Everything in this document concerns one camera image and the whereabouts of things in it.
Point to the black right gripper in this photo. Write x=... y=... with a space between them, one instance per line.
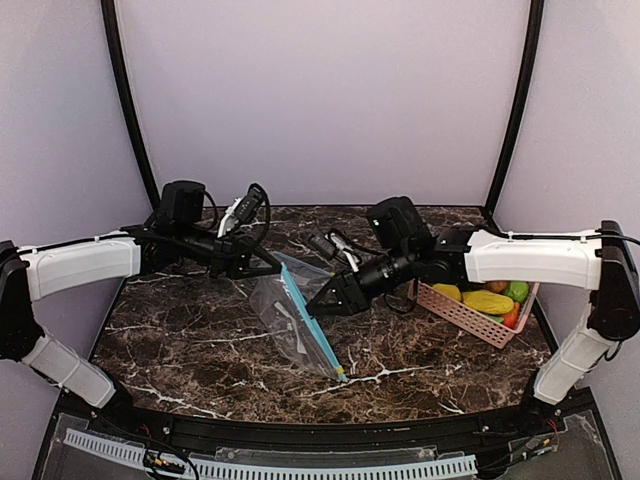
x=354 y=288

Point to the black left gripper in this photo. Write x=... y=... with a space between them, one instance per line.
x=227 y=256

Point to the large clear zip bag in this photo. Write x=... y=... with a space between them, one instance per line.
x=280 y=304

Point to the yellow toy lemon front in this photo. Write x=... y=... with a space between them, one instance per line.
x=448 y=290

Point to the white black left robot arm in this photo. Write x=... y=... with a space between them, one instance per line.
x=171 y=234

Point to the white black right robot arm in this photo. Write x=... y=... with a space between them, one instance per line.
x=598 y=261

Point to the small clear zip bag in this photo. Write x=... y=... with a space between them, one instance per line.
x=303 y=273

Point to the pink plastic basket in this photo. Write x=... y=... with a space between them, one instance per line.
x=472 y=321

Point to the brown toy potato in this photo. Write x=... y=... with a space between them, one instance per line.
x=496 y=286

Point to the orange red toy pepper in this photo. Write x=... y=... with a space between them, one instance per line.
x=510 y=319

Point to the green toy vegetable right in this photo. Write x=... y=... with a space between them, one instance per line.
x=518 y=291

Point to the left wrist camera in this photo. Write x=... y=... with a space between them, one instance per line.
x=243 y=210

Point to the white slotted cable duct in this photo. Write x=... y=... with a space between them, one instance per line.
x=235 y=463

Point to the black front rail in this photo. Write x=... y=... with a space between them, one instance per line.
x=486 y=433

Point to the black left frame post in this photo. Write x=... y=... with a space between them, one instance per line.
x=126 y=100

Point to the black frame post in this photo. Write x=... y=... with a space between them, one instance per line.
x=126 y=100
x=520 y=97

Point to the black right frame post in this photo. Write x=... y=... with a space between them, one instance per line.
x=520 y=97

